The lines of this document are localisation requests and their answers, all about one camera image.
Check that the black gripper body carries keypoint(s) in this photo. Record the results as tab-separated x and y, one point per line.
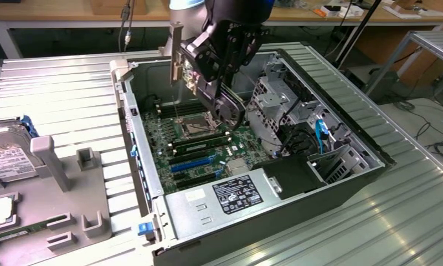
235	12

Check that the graphics card with fan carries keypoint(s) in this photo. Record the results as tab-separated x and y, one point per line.
229	110

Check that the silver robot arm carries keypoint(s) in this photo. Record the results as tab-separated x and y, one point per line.
186	16

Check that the wooden desk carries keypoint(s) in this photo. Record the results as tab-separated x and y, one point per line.
302	16

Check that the orange box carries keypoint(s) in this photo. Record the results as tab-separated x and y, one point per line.
321	11

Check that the thin locking lever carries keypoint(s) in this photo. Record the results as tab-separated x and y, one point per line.
176	110

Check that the silver drive cage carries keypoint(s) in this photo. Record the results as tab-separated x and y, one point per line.
269	101

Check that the black and white box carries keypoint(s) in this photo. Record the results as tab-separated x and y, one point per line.
335	9

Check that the CPU socket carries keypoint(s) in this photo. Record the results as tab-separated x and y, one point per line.
192	128

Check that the black pole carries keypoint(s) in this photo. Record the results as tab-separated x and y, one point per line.
359	29

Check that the small white box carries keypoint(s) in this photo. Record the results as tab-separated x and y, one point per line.
355	11

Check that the large cardboard box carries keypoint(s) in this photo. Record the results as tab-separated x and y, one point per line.
106	7

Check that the green motherboard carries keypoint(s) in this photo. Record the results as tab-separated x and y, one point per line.
243	144

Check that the black expansion slot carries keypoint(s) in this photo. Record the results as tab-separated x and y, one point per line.
193	175
188	159
199	182

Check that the small silver heatsink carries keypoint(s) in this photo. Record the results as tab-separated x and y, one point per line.
238	164

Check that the brown cardboard box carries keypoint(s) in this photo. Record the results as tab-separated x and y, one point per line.
410	2

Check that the black fan shroud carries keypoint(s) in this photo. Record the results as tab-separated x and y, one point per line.
291	177

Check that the silver disk bay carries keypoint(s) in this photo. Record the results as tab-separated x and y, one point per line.
345	163

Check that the silver power supply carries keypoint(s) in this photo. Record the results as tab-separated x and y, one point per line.
192	216

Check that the black PC case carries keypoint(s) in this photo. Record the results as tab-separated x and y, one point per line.
317	210

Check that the blue case latch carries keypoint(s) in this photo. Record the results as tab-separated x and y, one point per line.
144	227

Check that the hard disk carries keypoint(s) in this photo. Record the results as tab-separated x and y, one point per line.
6	163

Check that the grey parts rack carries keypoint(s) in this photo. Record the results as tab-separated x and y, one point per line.
36	202

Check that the metal slat frame table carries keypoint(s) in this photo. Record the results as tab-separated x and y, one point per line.
435	41

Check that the blue disk bracket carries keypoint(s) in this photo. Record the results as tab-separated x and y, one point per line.
29	126

